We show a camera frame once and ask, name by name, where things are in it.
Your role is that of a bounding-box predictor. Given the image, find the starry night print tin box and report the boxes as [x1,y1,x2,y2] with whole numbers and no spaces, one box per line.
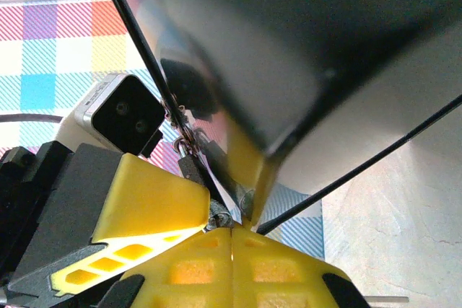
[92,0,462,237]

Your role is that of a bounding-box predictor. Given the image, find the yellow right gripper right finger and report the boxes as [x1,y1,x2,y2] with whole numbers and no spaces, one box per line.
[232,227,372,308]

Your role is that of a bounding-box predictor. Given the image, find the small metal key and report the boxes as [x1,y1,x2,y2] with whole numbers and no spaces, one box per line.
[204,198,234,233]

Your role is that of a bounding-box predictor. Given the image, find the small dark padlock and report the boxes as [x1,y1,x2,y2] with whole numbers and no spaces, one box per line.
[172,131,210,188]

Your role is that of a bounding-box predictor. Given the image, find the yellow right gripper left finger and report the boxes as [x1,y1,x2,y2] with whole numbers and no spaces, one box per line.
[96,227,235,308]

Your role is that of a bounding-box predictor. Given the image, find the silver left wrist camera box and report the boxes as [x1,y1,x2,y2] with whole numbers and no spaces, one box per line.
[74,73,165,159]

